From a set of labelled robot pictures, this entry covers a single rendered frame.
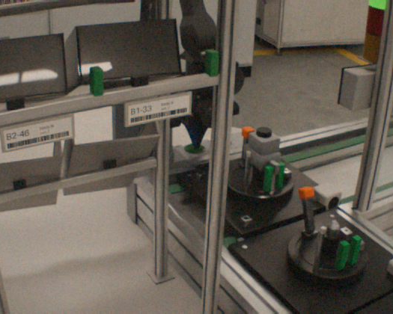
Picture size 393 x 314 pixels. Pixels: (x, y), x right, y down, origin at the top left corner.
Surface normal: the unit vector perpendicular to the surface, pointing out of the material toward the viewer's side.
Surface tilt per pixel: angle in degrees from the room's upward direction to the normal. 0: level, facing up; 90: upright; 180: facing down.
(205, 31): 59
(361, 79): 90
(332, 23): 91
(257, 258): 0
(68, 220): 0
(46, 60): 65
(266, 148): 90
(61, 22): 90
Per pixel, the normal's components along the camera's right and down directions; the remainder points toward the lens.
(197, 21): 0.65, -0.15
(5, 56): 0.33, 0.04
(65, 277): 0.04, -0.88
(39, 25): 0.38, 0.44
